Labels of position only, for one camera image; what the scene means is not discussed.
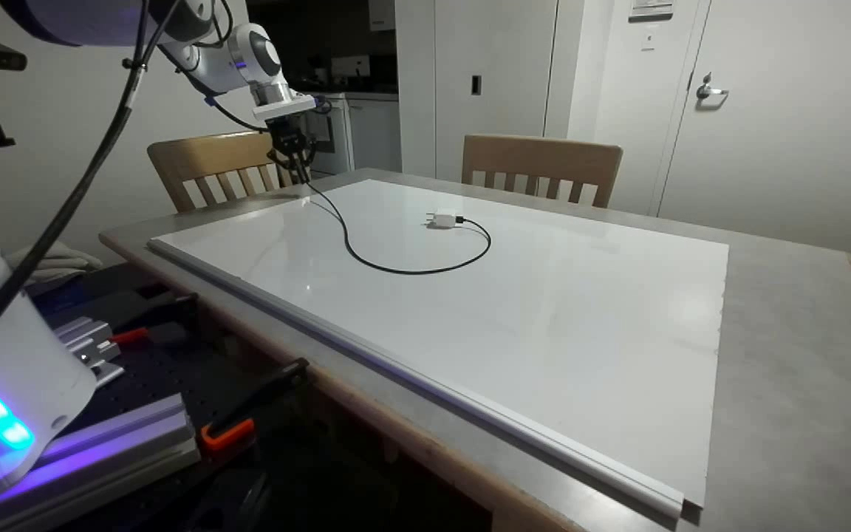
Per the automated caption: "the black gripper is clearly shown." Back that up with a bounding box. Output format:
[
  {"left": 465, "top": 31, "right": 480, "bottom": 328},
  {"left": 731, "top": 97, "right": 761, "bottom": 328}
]
[{"left": 270, "top": 115, "right": 320, "bottom": 191}]

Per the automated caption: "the white door with lever handle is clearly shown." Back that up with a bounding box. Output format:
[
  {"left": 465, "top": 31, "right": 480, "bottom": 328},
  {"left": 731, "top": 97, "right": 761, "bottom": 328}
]
[{"left": 656, "top": 0, "right": 851, "bottom": 256}]

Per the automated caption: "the silver metal bracket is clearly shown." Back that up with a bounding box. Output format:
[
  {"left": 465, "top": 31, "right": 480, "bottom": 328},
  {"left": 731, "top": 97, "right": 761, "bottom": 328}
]
[{"left": 51, "top": 315, "right": 128, "bottom": 394}]

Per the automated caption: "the white kitchen appliance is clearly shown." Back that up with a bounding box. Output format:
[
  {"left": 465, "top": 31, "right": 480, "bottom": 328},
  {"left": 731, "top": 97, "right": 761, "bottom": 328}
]
[{"left": 305, "top": 93, "right": 354, "bottom": 180}]

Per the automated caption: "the white whiteboard with metal rail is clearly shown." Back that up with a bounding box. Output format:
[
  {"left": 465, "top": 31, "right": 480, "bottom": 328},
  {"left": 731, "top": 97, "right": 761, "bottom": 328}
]
[{"left": 146, "top": 176, "right": 734, "bottom": 526}]

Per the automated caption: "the orange-handled bar clamp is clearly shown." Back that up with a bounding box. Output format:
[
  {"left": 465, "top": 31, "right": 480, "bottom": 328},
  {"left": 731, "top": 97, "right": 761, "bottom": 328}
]
[{"left": 196, "top": 356, "right": 314, "bottom": 462}]

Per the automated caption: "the wall sign plate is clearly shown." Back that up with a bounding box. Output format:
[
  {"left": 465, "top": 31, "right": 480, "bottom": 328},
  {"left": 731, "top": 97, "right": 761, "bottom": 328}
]
[{"left": 626, "top": 0, "right": 676, "bottom": 25}]

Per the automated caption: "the red-handled bar clamp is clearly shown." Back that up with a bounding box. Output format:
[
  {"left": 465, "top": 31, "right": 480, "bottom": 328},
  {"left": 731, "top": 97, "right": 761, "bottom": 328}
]
[{"left": 110, "top": 290, "right": 202, "bottom": 356}]

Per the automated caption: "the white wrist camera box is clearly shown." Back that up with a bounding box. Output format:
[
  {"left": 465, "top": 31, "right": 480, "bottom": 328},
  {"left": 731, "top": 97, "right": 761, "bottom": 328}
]
[{"left": 248, "top": 90, "right": 322, "bottom": 124}]

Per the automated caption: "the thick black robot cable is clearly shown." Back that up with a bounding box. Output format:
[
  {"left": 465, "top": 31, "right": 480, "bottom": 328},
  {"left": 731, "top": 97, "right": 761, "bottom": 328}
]
[{"left": 0, "top": 0, "right": 168, "bottom": 356}]

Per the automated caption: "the crumpled beige cloth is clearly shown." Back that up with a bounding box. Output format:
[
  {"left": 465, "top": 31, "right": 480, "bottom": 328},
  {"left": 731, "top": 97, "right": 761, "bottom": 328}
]
[{"left": 7, "top": 239, "right": 110, "bottom": 293}]

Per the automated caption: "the black charger cable white plug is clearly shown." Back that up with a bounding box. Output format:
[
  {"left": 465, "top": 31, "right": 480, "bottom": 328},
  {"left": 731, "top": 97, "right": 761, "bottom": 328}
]
[{"left": 288, "top": 173, "right": 496, "bottom": 279}]

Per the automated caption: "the silver lever door handle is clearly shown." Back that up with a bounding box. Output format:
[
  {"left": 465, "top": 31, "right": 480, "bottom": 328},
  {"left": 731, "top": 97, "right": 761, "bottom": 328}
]
[{"left": 691, "top": 71, "right": 734, "bottom": 114}]

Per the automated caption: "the wooden slat-back chair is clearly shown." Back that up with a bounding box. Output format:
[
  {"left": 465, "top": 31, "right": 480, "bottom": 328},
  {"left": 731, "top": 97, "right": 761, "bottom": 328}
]
[
  {"left": 146, "top": 124, "right": 314, "bottom": 217},
  {"left": 458, "top": 133, "right": 626, "bottom": 211}
]

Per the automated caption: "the aluminium extrusion rail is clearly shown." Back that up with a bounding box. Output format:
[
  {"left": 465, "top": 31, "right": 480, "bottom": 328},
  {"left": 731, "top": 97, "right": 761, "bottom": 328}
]
[{"left": 0, "top": 390, "right": 202, "bottom": 532}]

